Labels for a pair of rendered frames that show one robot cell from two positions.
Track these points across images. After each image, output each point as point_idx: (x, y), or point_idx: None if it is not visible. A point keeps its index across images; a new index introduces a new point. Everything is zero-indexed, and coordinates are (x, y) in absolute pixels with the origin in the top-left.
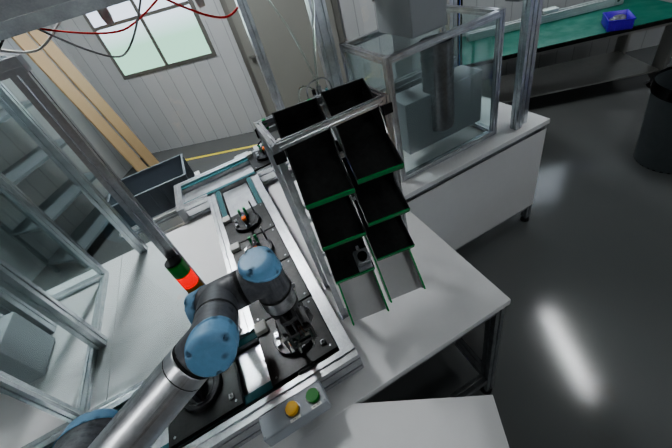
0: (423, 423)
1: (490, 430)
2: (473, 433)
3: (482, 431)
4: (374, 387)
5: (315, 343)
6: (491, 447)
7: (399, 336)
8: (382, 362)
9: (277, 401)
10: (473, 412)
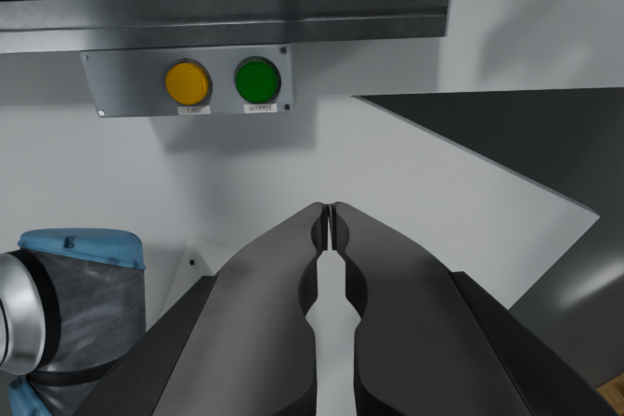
0: (454, 195)
1: (540, 252)
2: (514, 243)
3: (529, 247)
4: (413, 88)
5: None
6: (519, 266)
7: None
8: (472, 43)
9: (143, 36)
10: (544, 222)
